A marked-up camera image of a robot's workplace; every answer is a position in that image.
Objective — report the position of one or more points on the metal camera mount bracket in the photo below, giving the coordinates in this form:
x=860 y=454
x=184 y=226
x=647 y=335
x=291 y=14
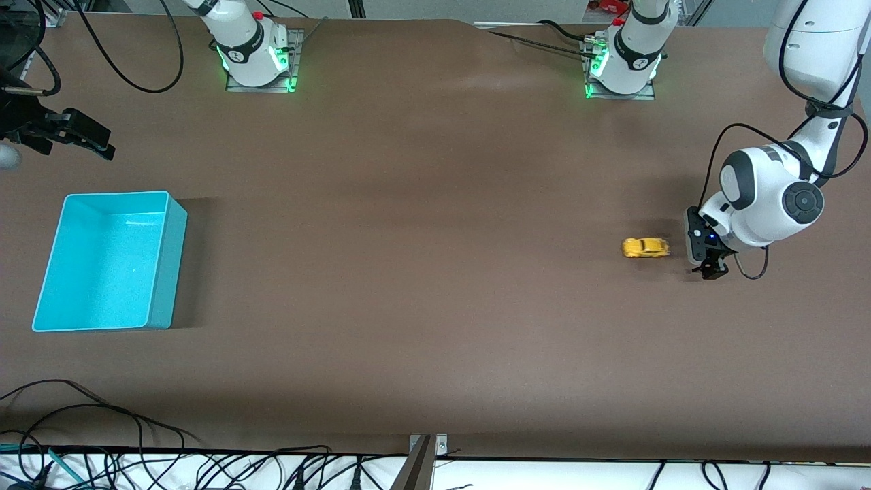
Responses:
x=418 y=469

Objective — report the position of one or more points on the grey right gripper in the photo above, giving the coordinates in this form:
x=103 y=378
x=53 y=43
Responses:
x=17 y=117

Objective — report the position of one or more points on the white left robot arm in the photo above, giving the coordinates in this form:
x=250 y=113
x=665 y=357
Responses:
x=769 y=218

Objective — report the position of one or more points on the yellow beetle toy car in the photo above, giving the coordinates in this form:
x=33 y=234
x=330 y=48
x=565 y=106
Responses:
x=645 y=248

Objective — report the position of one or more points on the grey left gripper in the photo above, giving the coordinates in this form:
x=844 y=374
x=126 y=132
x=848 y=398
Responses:
x=712 y=269

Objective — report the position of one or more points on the turquoise plastic bin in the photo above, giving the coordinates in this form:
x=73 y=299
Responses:
x=102 y=272

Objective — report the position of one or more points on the aluminium frame rail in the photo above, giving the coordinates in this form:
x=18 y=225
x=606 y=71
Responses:
x=54 y=17

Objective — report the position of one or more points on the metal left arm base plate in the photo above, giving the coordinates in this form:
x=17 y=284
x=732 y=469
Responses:
x=646 y=95

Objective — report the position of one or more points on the black frame post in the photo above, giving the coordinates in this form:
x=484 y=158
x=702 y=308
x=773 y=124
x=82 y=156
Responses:
x=356 y=8

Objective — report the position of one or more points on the red background object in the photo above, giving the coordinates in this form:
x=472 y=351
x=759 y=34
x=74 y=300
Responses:
x=609 y=5

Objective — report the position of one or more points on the dark tinted panel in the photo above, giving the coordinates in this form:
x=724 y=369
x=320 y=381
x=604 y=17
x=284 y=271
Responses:
x=17 y=34

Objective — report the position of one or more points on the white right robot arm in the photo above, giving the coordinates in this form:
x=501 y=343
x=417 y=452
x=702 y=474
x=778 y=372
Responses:
x=245 y=41

